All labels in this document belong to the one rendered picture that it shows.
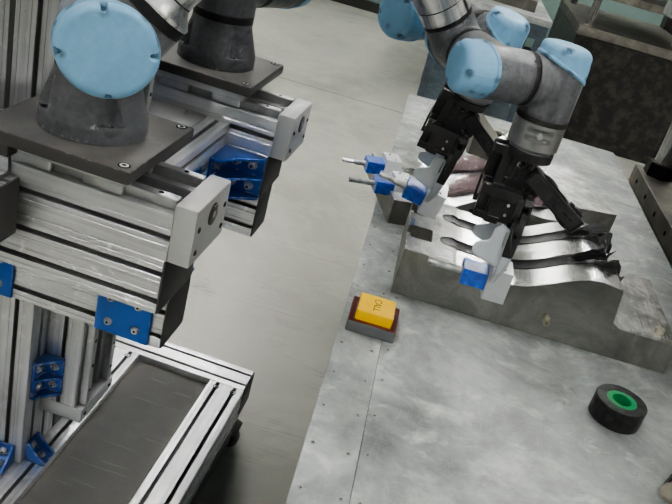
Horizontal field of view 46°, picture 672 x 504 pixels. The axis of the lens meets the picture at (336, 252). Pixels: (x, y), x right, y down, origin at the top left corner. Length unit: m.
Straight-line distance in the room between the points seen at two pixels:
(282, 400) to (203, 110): 1.09
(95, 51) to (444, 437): 0.66
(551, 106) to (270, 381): 1.53
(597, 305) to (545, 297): 0.09
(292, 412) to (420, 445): 1.30
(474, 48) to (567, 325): 0.57
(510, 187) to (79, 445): 1.10
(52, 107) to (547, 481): 0.82
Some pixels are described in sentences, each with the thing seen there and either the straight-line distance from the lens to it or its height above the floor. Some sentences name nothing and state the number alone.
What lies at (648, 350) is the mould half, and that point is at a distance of 1.50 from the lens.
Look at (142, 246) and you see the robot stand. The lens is 1.14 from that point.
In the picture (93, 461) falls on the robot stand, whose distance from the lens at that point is 1.82.
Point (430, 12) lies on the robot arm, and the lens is 1.19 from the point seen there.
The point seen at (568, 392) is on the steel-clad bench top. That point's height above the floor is 0.80.
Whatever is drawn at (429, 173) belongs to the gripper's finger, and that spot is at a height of 0.98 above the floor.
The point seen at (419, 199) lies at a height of 0.92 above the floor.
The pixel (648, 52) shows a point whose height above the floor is 0.73.
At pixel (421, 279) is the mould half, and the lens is 1.41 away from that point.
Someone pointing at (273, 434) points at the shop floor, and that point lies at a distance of 2.28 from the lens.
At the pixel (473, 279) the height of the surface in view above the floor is 0.93.
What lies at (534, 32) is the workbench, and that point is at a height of 0.71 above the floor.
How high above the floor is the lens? 1.47
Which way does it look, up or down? 27 degrees down
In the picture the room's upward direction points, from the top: 16 degrees clockwise
